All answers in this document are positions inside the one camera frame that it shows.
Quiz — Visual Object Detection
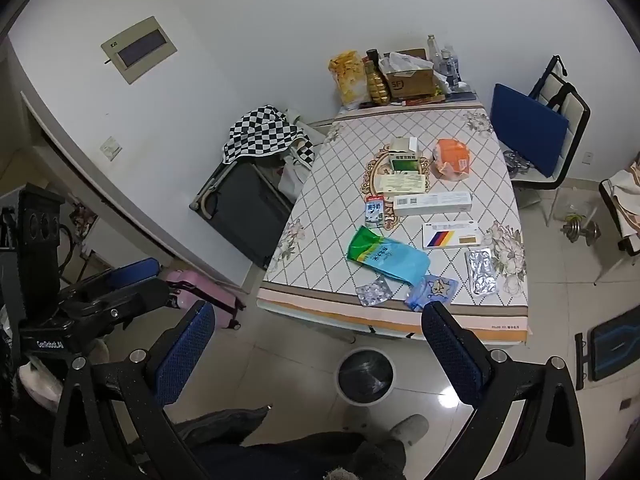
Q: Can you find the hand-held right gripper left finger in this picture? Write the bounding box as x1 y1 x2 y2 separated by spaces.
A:
50 300 217 480

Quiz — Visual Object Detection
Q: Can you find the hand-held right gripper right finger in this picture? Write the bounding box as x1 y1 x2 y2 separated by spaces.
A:
421 301 587 480

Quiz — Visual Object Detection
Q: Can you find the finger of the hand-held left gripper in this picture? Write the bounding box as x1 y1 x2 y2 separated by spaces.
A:
92 258 161 287
112 277 173 320

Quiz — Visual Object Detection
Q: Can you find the white round waste bin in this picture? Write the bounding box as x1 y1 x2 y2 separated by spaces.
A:
336 347 396 405

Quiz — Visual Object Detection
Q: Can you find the green and blue bag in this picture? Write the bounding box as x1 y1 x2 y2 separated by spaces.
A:
346 226 432 286

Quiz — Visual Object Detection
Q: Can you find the white box with stripes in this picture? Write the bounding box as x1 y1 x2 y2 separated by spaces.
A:
422 219 478 250

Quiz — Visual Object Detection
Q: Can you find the long white box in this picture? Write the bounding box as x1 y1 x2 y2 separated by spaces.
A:
392 191 473 217

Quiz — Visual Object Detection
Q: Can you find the beige box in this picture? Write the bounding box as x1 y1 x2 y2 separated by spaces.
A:
376 173 431 196

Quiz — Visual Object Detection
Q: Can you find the small green box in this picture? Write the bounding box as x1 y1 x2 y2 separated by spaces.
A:
389 155 420 175

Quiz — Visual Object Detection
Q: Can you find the pink suitcase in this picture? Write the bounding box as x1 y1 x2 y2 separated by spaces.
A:
162 267 247 331

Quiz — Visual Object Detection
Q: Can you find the blue zip pouch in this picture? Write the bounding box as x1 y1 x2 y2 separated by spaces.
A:
404 275 459 311

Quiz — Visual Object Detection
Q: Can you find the large silver blister pack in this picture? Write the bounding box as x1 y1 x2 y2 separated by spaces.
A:
465 247 500 297

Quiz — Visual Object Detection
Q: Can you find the person's right slipper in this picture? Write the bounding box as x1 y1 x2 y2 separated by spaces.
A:
387 414 430 443

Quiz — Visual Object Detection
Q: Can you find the small blister pack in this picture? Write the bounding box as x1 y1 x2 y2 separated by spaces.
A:
356 275 393 307

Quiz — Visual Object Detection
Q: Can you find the black perforated stand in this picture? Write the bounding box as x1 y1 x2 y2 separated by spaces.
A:
0 183 68 281

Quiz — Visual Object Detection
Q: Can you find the small milk carton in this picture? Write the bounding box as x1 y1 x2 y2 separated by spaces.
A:
364 195 386 228

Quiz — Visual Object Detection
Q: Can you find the person's right leg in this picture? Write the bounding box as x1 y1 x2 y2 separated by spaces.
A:
190 430 408 480

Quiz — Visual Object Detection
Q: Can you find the black and blue board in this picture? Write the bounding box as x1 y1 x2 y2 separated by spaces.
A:
575 317 640 391

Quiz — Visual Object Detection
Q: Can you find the metal dumbbell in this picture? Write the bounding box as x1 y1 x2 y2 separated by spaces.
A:
561 215 602 247

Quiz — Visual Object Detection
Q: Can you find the checkered cloth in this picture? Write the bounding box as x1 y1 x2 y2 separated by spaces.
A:
222 105 316 167

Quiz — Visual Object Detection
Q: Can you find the orange snack packet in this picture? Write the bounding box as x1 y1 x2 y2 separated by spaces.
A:
431 138 472 181

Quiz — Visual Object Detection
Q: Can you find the open white carton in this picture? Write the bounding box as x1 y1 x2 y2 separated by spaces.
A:
390 136 420 157

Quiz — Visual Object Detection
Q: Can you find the black-framed chair with cloth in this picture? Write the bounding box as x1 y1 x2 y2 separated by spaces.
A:
598 157 640 286

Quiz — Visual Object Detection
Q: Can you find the blue seat cushion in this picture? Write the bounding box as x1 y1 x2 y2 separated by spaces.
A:
490 83 571 179

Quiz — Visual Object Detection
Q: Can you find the cardboard box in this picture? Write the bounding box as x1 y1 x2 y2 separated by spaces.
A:
382 49 437 100

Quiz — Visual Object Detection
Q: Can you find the white chair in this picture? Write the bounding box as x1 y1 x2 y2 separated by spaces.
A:
500 55 592 226

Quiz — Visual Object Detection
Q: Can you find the gold bottle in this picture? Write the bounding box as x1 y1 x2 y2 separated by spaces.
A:
366 49 392 106

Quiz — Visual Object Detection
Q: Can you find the yellow snack bag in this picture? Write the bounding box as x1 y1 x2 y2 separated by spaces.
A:
328 50 368 110

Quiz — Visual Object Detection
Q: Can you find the white plastic bag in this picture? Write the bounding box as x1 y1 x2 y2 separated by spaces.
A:
378 51 433 77

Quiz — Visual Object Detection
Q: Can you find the beige wall panel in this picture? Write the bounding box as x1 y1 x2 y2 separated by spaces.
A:
101 16 177 85

